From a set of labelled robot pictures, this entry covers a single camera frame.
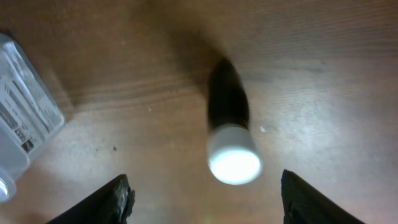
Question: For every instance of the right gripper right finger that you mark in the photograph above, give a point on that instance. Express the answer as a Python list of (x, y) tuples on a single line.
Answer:
[(303, 204)]

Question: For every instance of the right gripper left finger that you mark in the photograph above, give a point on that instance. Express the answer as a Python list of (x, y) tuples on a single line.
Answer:
[(111, 204)]

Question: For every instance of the clear plastic container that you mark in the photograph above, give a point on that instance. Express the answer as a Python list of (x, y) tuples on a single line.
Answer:
[(30, 117)]

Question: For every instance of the dark bottle white cap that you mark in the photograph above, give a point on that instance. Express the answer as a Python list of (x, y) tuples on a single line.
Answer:
[(233, 157)]

